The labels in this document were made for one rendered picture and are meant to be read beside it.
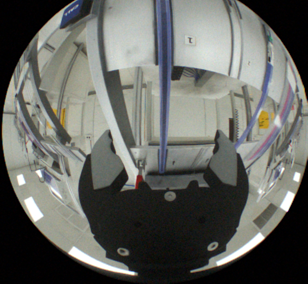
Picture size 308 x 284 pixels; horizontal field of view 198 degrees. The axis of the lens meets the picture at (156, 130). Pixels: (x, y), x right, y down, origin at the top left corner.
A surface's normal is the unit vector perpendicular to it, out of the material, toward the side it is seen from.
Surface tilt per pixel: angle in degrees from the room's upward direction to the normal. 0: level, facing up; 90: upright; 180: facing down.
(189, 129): 90
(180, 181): 135
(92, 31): 45
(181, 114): 90
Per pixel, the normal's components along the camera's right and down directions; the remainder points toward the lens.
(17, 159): 1.00, 0.00
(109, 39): -0.03, 0.72
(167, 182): -0.03, -0.69
